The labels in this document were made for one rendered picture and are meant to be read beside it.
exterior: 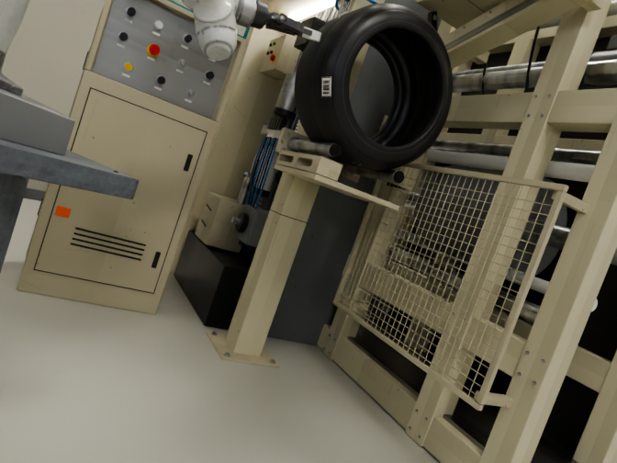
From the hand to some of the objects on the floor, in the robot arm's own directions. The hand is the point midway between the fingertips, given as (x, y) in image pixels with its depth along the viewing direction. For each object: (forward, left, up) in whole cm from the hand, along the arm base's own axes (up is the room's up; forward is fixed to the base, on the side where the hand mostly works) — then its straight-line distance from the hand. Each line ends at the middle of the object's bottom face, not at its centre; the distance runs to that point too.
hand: (310, 34), depth 155 cm
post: (+48, -2, -121) cm, 130 cm away
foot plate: (+48, -2, -121) cm, 130 cm away
